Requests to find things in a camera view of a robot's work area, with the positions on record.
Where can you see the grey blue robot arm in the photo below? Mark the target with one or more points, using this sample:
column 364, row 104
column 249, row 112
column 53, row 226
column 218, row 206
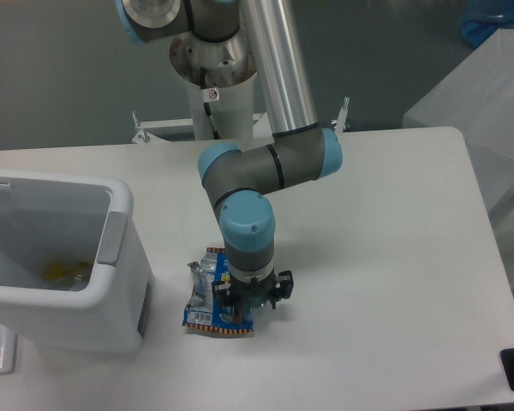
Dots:
column 237, row 182

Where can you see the white covered side table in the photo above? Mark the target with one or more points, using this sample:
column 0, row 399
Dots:
column 477, row 98

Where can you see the crushed clear plastic bottle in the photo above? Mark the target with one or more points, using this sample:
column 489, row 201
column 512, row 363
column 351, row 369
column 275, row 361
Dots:
column 257, row 307

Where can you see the blue snack wrapper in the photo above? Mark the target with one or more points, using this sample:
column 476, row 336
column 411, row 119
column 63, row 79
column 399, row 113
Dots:
column 202, row 313

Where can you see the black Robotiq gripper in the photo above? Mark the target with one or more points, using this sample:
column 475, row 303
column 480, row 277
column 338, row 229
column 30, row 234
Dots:
column 272, row 288

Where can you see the blue water jug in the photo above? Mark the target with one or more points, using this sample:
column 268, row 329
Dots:
column 481, row 19

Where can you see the white trash can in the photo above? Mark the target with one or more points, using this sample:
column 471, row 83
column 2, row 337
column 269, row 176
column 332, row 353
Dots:
column 46, row 217

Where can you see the yellow trash in bin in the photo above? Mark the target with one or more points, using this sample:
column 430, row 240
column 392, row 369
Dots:
column 58, row 272

